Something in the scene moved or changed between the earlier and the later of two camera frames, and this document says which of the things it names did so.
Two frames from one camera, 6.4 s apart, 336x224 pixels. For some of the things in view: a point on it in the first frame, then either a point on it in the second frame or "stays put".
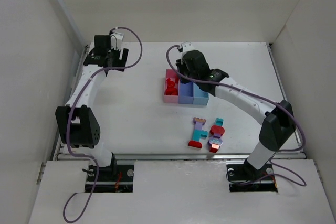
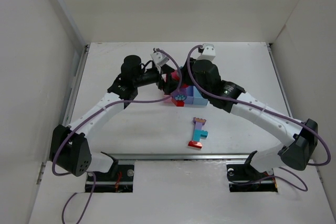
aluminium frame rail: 74,88 stays put
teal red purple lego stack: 216,141 → 179,95
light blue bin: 200,97 stays put
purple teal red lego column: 198,132 stays put
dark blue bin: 186,93 stays put
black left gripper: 115,57 → 161,82
